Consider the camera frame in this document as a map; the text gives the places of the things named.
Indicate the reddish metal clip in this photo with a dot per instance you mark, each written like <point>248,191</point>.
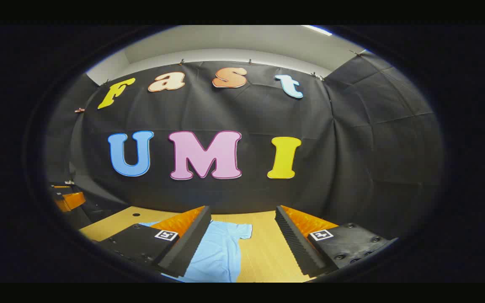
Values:
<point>79,110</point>

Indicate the light blue T-shirt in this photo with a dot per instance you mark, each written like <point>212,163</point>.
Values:
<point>221,252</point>

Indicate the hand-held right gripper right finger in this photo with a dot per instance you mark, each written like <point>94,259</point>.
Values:
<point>295,244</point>

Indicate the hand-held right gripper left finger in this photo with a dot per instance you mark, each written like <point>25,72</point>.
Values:
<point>187,244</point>

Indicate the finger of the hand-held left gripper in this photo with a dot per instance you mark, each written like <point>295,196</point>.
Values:
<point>73,200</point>
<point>61,187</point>

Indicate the black backdrop cloth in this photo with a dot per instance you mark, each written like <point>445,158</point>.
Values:
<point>352,147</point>

